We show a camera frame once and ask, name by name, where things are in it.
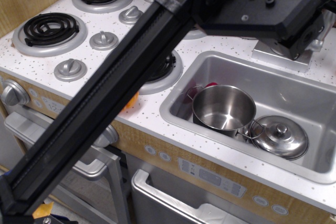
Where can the silver toy faucet with lever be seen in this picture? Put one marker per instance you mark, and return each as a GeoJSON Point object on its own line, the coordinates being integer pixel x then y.
{"type": "Point", "coordinates": [275, 56]}

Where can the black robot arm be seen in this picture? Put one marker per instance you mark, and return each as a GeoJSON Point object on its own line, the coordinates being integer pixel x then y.
{"type": "Point", "coordinates": [127, 68]}

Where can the pink toy in sink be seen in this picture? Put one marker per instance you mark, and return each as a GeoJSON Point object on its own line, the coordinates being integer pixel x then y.
{"type": "Point", "coordinates": [201, 94]}

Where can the orange toy pumpkin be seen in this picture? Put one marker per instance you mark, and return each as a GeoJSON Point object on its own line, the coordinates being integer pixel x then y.
{"type": "Point", "coordinates": [131, 102]}

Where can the steel pot in sink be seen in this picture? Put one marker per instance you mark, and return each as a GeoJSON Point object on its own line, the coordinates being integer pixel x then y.
{"type": "Point", "coordinates": [231, 112]}

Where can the right silver oven knob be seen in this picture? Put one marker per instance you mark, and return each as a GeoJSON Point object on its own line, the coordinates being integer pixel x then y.
{"type": "Point", "coordinates": [107, 137]}

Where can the silver oven knob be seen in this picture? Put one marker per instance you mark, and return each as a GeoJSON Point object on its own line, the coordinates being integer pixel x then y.
{"type": "Point", "coordinates": [107, 137]}
{"type": "Point", "coordinates": [14, 94]}

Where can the back right black burner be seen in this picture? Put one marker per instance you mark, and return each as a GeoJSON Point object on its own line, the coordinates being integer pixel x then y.
{"type": "Point", "coordinates": [194, 33]}

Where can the middle silver stovetop knob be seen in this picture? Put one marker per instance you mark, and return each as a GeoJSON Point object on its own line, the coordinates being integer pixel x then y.
{"type": "Point", "coordinates": [103, 41]}

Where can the rear silver stovetop knob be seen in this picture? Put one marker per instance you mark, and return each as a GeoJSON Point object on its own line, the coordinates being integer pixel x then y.
{"type": "Point", "coordinates": [130, 16]}

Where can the front silver stovetop knob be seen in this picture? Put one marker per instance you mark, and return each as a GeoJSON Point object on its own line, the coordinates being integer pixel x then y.
{"type": "Point", "coordinates": [70, 70]}

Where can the silver dishwasher door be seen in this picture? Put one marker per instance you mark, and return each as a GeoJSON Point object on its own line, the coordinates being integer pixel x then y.
{"type": "Point", "coordinates": [168, 199]}

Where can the steel lid in sink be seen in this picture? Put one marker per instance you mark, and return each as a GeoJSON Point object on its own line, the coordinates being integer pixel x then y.
{"type": "Point", "coordinates": [280, 136]}

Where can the silver oven door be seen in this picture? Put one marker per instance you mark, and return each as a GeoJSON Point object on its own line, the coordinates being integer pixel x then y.
{"type": "Point", "coordinates": [95, 187]}

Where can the front left black burner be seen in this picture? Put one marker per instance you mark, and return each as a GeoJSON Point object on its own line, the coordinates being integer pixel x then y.
{"type": "Point", "coordinates": [50, 34]}

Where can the left silver oven knob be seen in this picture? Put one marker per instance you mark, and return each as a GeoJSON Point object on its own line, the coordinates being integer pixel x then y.
{"type": "Point", "coordinates": [14, 94]}

